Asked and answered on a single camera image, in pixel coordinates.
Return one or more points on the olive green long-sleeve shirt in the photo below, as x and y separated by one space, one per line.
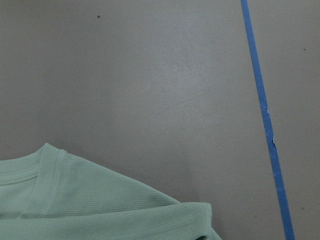
54 195

